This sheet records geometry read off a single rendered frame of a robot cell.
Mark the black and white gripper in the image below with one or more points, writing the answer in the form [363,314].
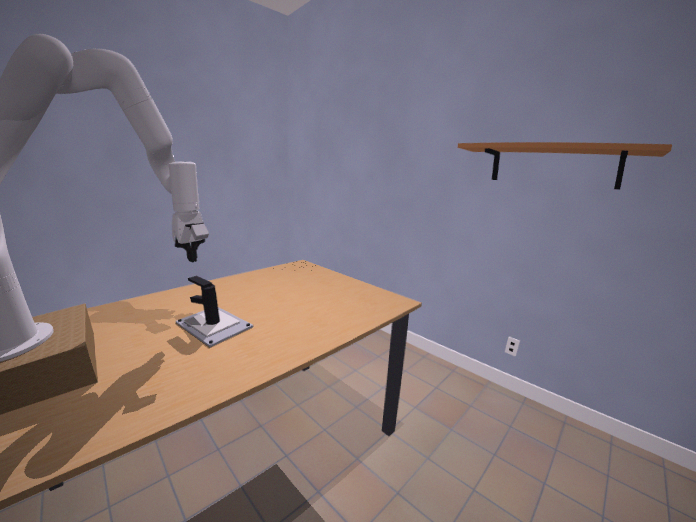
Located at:
[183,234]

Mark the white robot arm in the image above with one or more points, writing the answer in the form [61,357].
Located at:
[40,68]

